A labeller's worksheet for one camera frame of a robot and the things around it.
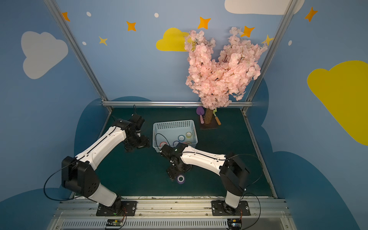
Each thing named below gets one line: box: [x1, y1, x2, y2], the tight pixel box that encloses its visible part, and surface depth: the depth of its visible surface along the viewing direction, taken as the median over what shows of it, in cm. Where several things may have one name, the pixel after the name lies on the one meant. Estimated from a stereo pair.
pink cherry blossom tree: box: [184, 26, 268, 125], surface depth 70 cm
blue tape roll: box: [177, 134, 186, 142], surface depth 104 cm
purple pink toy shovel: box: [195, 105, 206, 125], surface depth 124 cm
